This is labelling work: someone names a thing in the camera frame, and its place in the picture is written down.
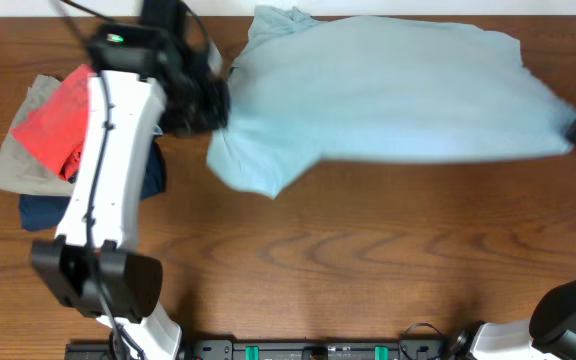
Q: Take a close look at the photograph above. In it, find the light blue t-shirt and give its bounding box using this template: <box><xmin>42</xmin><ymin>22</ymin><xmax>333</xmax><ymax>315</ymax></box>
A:
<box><xmin>207</xmin><ymin>6</ymin><xmax>576</xmax><ymax>198</ymax></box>

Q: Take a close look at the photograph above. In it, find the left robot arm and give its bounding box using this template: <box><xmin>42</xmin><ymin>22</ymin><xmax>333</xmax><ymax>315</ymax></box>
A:
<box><xmin>31</xmin><ymin>23</ymin><xmax>229</xmax><ymax>359</ymax></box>

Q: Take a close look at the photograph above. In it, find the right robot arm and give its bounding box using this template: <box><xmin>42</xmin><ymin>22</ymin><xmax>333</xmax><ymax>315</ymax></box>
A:
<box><xmin>446</xmin><ymin>280</ymin><xmax>576</xmax><ymax>360</ymax></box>

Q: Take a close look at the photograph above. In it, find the folded red-orange shirt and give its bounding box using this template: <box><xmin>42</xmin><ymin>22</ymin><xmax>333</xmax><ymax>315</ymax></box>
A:
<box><xmin>12</xmin><ymin>65</ymin><xmax>93</xmax><ymax>181</ymax></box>

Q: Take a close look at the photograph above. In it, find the folded beige shirt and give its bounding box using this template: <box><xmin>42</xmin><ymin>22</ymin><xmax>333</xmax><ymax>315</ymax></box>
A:
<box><xmin>0</xmin><ymin>75</ymin><xmax>74</xmax><ymax>196</ymax></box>

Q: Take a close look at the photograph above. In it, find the folded navy blue garment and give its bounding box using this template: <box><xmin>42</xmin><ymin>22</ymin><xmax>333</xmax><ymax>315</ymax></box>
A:
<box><xmin>18</xmin><ymin>141</ymin><xmax>167</xmax><ymax>232</ymax></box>

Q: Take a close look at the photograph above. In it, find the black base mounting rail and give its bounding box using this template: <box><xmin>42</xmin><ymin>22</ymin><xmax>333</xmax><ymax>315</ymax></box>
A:
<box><xmin>64</xmin><ymin>337</ymin><xmax>449</xmax><ymax>360</ymax></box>

